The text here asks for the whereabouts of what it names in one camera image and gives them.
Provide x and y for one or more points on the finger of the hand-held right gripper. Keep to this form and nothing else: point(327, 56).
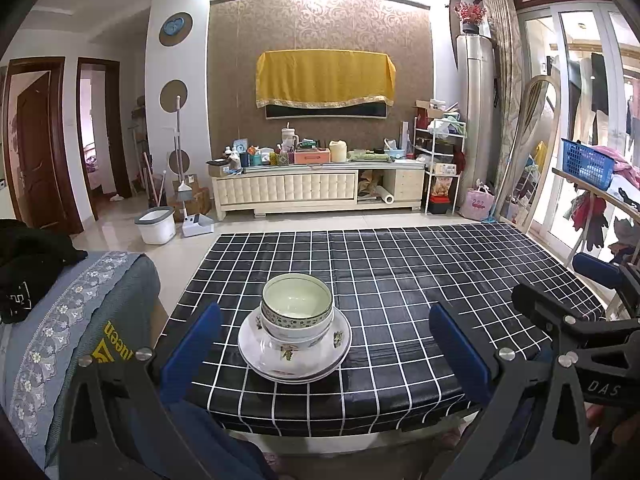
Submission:
point(545, 310)
point(597, 267)

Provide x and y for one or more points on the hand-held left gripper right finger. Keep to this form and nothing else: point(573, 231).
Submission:
point(457, 355)

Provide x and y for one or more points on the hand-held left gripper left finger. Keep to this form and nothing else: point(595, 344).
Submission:
point(195, 350)

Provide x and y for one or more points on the white bowl with pink flowers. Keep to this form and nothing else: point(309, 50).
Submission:
point(295, 340)

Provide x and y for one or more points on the green patterned bowl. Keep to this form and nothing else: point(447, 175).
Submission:
point(295, 300)

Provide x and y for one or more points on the white plate with plant print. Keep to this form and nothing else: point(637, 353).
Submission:
point(320, 355)

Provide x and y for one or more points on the person's right hand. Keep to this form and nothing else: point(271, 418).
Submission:
point(622, 427)

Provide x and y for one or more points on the red hanging garment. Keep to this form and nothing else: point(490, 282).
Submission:
point(592, 220)

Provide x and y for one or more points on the wooden clothes drying rack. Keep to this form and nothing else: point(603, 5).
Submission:
point(575, 179)

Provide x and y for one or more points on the person's left leg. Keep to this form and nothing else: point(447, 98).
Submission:
point(225, 445)

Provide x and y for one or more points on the black checked tablecloth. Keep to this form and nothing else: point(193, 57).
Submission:
point(400, 270)

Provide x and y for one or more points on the blue plastic basket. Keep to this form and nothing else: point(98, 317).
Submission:
point(585, 165)

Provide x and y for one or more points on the pink tote bag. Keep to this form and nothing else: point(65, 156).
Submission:
point(480, 205)

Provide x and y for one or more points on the white dustpan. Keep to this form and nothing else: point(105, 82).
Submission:
point(197, 225)

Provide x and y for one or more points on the grey-blue embroidered sofa cover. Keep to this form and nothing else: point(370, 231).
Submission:
point(75, 310)

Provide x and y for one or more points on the white arched standing mirror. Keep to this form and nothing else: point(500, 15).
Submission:
point(530, 160)

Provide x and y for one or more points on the white mop bucket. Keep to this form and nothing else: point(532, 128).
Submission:
point(155, 227)

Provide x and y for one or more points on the brown cardboard box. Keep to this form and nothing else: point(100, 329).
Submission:
point(200, 202)

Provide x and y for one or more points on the white paper roll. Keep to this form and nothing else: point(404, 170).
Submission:
point(386, 195)

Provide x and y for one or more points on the white metal shelf rack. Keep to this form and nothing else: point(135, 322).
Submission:
point(440, 160)

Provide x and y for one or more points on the glass sliding door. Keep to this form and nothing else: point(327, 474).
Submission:
point(575, 85)

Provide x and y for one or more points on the cream television cabinet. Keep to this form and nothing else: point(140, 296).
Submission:
point(285, 187)

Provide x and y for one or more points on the black garment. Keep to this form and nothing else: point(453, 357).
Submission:
point(30, 260)

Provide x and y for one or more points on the silver standing air conditioner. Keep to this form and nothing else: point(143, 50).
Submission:
point(475, 110)

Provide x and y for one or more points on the pink storage box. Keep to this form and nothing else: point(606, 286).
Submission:
point(311, 156)

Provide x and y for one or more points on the beige patterned curtain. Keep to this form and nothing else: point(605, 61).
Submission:
point(502, 60)

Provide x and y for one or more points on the white tumbler with straw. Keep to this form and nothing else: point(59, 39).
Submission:
point(288, 140)

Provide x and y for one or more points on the cream plastic jug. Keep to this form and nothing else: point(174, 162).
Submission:
point(338, 152)

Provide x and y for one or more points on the brown wooden door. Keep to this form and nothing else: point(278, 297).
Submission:
point(35, 150)

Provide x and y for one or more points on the vase with red flowers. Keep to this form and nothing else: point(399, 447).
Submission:
point(470, 12)

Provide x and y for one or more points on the yellow television cover cloth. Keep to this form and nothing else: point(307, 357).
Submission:
point(325, 77)

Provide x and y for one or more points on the round brown wall panel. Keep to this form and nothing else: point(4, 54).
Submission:
point(172, 162)
point(170, 95)

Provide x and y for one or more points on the brown door frame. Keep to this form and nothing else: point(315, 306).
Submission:
point(116, 135)

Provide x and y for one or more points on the wall-mounted television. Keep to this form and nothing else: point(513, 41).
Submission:
point(325, 111)

